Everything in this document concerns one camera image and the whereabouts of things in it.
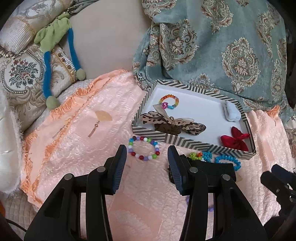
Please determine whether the blue bead bracelet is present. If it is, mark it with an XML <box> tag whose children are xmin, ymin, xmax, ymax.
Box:
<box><xmin>214</xmin><ymin>154</ymin><xmax>242</xmax><ymax>172</ymax></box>

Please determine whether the green orange teal bead bracelet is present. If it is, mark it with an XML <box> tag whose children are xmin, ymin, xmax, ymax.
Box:
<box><xmin>188</xmin><ymin>151</ymin><xmax>213</xmax><ymax>162</ymax></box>

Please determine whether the multicolour round bead bracelet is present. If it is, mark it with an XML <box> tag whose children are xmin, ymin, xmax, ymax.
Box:
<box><xmin>127</xmin><ymin>136</ymin><xmax>161</xmax><ymax>162</ymax></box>

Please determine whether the black velvet bow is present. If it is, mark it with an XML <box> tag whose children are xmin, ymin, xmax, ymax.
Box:
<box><xmin>180</xmin><ymin>154</ymin><xmax>236</xmax><ymax>186</ymax></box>

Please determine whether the red velvet bow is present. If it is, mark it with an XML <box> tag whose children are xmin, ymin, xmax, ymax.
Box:
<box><xmin>220</xmin><ymin>126</ymin><xmax>250</xmax><ymax>152</ymax></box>

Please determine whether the light blue fuzzy hair clip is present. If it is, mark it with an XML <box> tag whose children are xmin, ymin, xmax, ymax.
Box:
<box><xmin>223</xmin><ymin>101</ymin><xmax>241</xmax><ymax>122</ymax></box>

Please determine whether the peach satin quilted bedspread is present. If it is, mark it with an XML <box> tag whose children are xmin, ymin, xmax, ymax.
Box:
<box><xmin>21</xmin><ymin>69</ymin><xmax>295</xmax><ymax>240</ymax></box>

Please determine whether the chevron striped white tray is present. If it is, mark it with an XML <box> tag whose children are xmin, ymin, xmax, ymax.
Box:
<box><xmin>132</xmin><ymin>80</ymin><xmax>256</xmax><ymax>160</ymax></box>

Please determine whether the white fluffy cushion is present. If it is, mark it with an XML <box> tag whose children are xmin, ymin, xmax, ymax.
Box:
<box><xmin>0</xmin><ymin>89</ymin><xmax>22</xmax><ymax>194</ymax></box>

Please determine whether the leopard print ribbon bow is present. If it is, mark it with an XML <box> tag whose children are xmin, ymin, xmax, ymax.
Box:
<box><xmin>140</xmin><ymin>104</ymin><xmax>206</xmax><ymax>136</ymax></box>

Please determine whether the teal paisley blanket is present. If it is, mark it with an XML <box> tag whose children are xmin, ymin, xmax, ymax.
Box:
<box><xmin>132</xmin><ymin>0</ymin><xmax>296</xmax><ymax>149</ymax></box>

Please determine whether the floral embroidered cream pillow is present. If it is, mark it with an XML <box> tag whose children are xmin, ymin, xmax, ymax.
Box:
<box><xmin>1</xmin><ymin>44</ymin><xmax>76</xmax><ymax>131</ymax></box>

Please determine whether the green and blue plush toy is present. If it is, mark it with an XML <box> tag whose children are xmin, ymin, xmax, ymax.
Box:
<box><xmin>34</xmin><ymin>13</ymin><xmax>86</xmax><ymax>110</ymax></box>

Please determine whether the gold striped bolster pillow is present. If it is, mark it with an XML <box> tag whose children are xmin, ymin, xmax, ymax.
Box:
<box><xmin>1</xmin><ymin>1</ymin><xmax>73</xmax><ymax>55</ymax></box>

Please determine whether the rainbow bead bracelet with charm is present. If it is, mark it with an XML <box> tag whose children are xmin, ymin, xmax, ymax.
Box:
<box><xmin>158</xmin><ymin>93</ymin><xmax>180</xmax><ymax>110</ymax></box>

